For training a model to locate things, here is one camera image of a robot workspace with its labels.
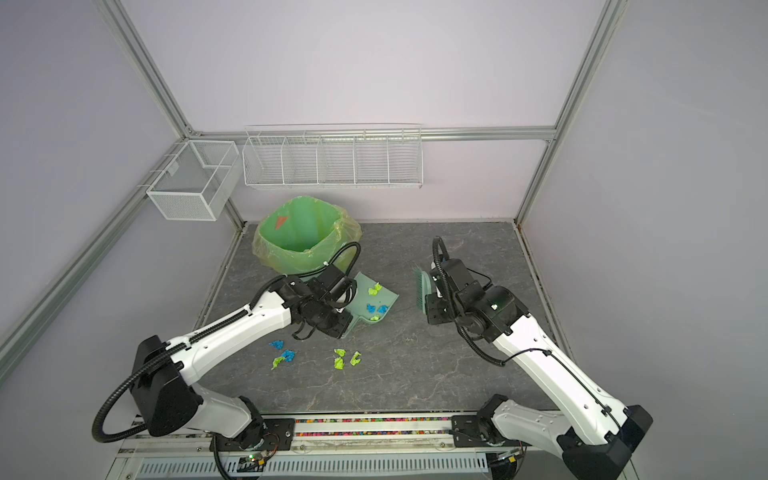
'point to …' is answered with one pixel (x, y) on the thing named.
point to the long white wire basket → (334, 155)
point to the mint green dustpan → (373, 301)
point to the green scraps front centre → (339, 362)
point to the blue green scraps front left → (287, 354)
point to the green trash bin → (301, 233)
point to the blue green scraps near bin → (373, 292)
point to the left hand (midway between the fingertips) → (341, 330)
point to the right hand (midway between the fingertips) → (435, 304)
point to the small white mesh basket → (193, 184)
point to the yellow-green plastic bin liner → (305, 233)
